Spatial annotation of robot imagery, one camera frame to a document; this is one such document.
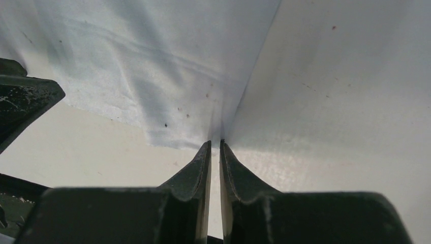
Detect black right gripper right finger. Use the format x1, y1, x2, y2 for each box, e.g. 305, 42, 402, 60
220, 140, 412, 243

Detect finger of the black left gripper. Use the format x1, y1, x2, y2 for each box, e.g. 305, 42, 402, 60
1, 58, 66, 152

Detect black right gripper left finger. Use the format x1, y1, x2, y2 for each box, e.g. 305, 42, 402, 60
16, 141, 211, 243

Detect light blue cleaning cloth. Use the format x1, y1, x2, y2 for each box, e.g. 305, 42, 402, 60
1, 1, 280, 148

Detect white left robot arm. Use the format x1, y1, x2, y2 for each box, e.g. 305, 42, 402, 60
1, 58, 65, 238

